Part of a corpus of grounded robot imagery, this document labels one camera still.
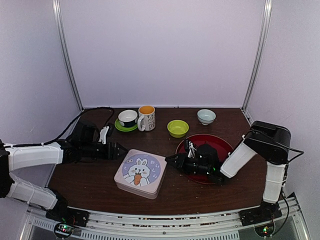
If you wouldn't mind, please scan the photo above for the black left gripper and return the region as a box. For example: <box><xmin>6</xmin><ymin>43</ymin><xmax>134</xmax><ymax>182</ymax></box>
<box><xmin>81</xmin><ymin>141</ymin><xmax>129</xmax><ymax>160</ymax></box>

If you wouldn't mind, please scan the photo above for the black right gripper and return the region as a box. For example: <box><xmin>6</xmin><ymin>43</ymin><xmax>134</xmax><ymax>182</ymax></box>
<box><xmin>165</xmin><ymin>153</ymin><xmax>212</xmax><ymax>176</ymax></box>

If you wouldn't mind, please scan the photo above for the bunny print tin lid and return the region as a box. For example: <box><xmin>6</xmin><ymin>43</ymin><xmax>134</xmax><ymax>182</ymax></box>
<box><xmin>114</xmin><ymin>149</ymin><xmax>167</xmax><ymax>186</ymax></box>

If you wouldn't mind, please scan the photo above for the silver divided tin box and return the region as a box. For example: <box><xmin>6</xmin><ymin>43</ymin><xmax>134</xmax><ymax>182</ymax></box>
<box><xmin>115</xmin><ymin>182</ymin><xmax>162</xmax><ymax>200</ymax></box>

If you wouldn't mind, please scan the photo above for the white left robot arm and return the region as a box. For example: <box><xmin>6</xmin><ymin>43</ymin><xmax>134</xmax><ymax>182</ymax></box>
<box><xmin>0</xmin><ymin>122</ymin><xmax>128</xmax><ymax>222</ymax></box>

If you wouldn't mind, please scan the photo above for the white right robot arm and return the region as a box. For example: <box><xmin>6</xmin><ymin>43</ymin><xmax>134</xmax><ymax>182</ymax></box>
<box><xmin>165</xmin><ymin>121</ymin><xmax>292</xmax><ymax>221</ymax></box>

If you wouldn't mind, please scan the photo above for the green saucer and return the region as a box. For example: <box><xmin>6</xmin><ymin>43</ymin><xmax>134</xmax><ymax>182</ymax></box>
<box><xmin>114</xmin><ymin>118</ymin><xmax>138</xmax><ymax>132</ymax></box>

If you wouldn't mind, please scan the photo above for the lime green bowl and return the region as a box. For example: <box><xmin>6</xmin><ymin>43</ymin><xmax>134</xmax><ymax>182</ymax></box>
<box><xmin>167</xmin><ymin>119</ymin><xmax>189</xmax><ymax>138</ymax></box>

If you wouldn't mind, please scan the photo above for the dark white-lined cup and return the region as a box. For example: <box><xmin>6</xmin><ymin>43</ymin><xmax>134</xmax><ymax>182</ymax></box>
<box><xmin>117</xmin><ymin>109</ymin><xmax>138</xmax><ymax>127</ymax></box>

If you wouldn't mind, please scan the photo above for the white patterned mug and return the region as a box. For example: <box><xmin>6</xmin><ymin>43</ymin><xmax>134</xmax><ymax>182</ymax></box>
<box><xmin>137</xmin><ymin>105</ymin><xmax>156</xmax><ymax>132</ymax></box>

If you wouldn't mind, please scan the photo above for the red round tray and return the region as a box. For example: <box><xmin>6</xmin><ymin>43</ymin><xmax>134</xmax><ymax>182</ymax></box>
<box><xmin>175</xmin><ymin>134</ymin><xmax>233</xmax><ymax>185</ymax></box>

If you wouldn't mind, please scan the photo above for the pale blue ceramic bowl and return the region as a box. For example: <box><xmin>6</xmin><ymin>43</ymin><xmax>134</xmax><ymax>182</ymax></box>
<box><xmin>197</xmin><ymin>109</ymin><xmax>216</xmax><ymax>126</ymax></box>

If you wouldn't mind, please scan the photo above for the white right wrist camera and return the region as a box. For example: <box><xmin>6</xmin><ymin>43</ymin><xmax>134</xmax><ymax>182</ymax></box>
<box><xmin>183</xmin><ymin>139</ymin><xmax>197</xmax><ymax>159</ymax></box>

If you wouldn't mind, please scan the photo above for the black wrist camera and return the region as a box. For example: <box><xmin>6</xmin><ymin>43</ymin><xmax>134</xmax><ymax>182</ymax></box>
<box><xmin>98</xmin><ymin>123</ymin><xmax>115</xmax><ymax>145</ymax></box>

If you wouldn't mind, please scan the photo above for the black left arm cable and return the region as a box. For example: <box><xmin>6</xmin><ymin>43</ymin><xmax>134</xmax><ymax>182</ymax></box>
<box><xmin>37</xmin><ymin>106</ymin><xmax>115</xmax><ymax>148</ymax></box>

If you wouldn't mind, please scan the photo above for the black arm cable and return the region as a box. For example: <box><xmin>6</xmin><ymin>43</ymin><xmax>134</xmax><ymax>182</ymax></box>
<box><xmin>37</xmin><ymin>106</ymin><xmax>115</xmax><ymax>148</ymax></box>
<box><xmin>249</xmin><ymin>128</ymin><xmax>305</xmax><ymax>173</ymax></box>

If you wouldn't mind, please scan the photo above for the aluminium front rail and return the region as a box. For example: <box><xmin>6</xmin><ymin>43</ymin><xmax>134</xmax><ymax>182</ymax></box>
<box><xmin>18</xmin><ymin>198</ymin><xmax>311</xmax><ymax>240</ymax></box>

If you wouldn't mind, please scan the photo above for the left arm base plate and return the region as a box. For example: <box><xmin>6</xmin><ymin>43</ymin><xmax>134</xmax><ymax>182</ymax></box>
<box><xmin>45</xmin><ymin>207</ymin><xmax>90</xmax><ymax>227</ymax></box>

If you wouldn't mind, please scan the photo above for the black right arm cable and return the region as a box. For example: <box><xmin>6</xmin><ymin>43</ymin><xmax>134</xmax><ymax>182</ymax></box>
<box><xmin>249</xmin><ymin>128</ymin><xmax>305</xmax><ymax>173</ymax></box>

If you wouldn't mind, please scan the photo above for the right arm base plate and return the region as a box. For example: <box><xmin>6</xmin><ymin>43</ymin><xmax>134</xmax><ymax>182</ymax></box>
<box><xmin>239</xmin><ymin>205</ymin><xmax>282</xmax><ymax>227</ymax></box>

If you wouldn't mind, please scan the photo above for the left aluminium frame post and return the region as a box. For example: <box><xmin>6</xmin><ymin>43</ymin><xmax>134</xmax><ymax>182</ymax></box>
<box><xmin>52</xmin><ymin>0</ymin><xmax>84</xmax><ymax>111</ymax></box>

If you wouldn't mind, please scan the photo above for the aluminium frame post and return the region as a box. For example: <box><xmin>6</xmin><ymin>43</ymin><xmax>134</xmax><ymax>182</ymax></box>
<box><xmin>241</xmin><ymin>0</ymin><xmax>273</xmax><ymax>113</ymax></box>
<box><xmin>52</xmin><ymin>0</ymin><xmax>84</xmax><ymax>111</ymax></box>

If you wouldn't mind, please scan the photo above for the right aluminium frame post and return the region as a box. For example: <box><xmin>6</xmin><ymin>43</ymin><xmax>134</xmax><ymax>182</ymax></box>
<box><xmin>241</xmin><ymin>0</ymin><xmax>273</xmax><ymax>113</ymax></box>

